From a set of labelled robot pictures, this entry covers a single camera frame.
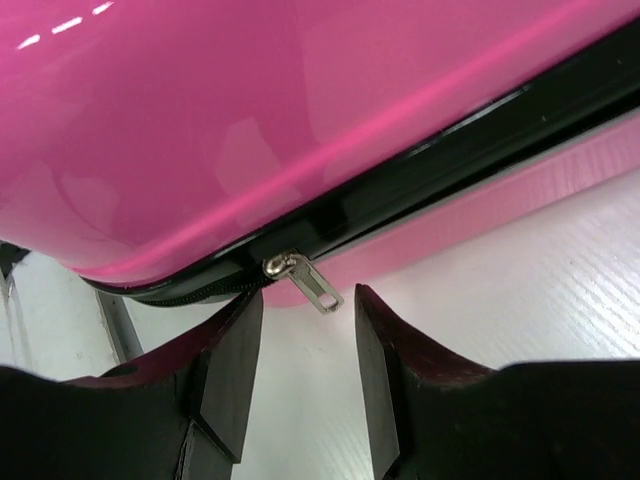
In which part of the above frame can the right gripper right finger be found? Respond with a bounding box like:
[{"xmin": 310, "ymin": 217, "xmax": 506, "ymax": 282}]
[{"xmin": 354, "ymin": 285, "xmax": 639, "ymax": 479}]

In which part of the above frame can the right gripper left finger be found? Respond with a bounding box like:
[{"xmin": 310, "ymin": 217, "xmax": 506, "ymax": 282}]
[{"xmin": 1, "ymin": 291, "xmax": 263, "ymax": 479}]

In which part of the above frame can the pink hard-shell suitcase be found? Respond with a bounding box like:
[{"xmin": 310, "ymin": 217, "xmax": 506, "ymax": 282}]
[{"xmin": 1, "ymin": 1, "xmax": 639, "ymax": 307}]

